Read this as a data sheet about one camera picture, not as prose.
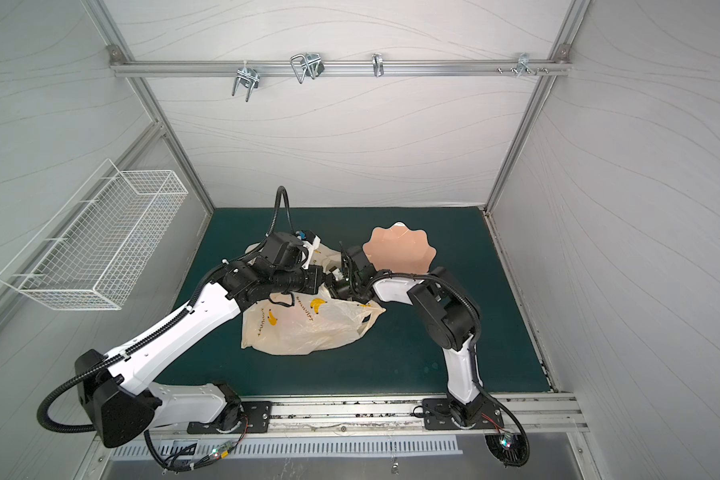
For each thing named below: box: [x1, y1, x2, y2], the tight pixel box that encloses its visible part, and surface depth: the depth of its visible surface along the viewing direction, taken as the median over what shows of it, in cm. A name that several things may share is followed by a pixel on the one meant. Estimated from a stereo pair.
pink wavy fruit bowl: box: [362, 222, 437, 274], surface depth 109 cm
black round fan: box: [484, 432, 526, 463], surface depth 73 cm
